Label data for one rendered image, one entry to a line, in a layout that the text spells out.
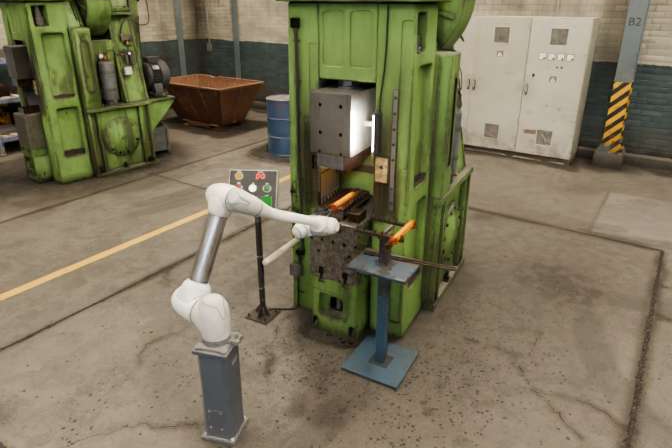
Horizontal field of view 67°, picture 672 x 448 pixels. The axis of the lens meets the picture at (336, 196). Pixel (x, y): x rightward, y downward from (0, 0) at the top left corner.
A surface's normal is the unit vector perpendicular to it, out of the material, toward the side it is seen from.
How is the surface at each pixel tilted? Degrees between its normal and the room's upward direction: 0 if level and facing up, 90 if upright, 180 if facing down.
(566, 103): 90
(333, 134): 90
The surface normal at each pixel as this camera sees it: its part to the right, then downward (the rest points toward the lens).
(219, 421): -0.25, 0.35
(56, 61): 0.75, 0.22
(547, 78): -0.55, 0.29
